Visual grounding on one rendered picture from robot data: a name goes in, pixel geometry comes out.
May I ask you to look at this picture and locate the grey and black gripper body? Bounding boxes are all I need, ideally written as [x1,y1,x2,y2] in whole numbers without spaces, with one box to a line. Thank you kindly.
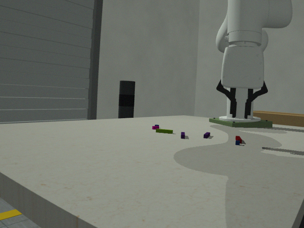
[221,44,264,90]

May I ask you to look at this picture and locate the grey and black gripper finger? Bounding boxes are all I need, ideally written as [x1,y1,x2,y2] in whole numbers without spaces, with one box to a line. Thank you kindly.
[216,80,237,118]
[244,82,268,119]

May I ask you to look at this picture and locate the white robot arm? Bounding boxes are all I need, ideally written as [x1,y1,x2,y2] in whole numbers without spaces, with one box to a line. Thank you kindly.
[216,0,293,122]

